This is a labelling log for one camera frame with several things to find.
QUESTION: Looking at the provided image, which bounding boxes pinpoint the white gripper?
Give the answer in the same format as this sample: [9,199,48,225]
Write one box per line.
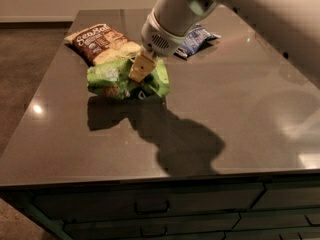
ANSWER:
[129,8,194,83]

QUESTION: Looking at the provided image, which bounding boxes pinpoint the green rice chip bag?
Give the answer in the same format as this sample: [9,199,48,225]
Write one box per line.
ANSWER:
[87,58,170,100]

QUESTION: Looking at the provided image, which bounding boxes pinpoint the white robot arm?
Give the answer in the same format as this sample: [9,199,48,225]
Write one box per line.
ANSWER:
[141,0,320,85]

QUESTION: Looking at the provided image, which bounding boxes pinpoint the brown sea salt chip bag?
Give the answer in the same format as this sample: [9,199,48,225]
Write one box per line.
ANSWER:
[65,24,140,65]

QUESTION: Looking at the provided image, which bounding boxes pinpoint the blue white chip bag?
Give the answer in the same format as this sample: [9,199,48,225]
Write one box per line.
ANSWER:
[175,24,220,59]

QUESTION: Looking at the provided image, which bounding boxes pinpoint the upper left cabinet drawer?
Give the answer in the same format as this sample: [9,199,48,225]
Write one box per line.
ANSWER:
[33,183,263,222]

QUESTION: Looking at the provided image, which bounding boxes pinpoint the cabinet drawer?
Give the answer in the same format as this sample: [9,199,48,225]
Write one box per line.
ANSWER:
[64,214,240,240]
[253,181,320,210]
[33,183,263,222]

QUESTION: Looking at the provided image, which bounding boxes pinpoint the lower left cabinet drawer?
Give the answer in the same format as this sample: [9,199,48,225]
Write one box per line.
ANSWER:
[64,214,240,240]

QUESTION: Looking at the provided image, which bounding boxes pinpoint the upper right cabinet drawer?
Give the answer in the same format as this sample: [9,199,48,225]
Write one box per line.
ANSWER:
[253,181,320,210]

